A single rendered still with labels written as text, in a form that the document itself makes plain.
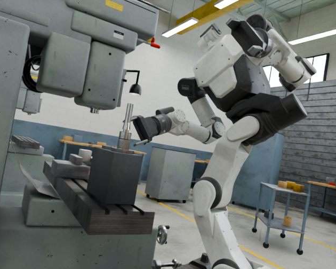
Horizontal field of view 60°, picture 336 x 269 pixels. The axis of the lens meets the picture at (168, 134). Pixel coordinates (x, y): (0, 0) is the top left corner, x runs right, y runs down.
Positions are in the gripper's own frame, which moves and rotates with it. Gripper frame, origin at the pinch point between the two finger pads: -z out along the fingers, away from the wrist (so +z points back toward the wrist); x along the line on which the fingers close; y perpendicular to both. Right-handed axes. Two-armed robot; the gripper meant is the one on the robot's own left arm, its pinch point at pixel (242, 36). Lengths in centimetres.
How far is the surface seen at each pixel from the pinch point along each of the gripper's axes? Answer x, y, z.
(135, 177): -12, -60, -4
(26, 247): -9, -118, -21
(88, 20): 65, -51, 15
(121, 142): 2, -56, -4
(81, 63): 50, -64, 10
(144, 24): 57, -39, 40
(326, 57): 102, 5, 906
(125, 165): -7, -58, -7
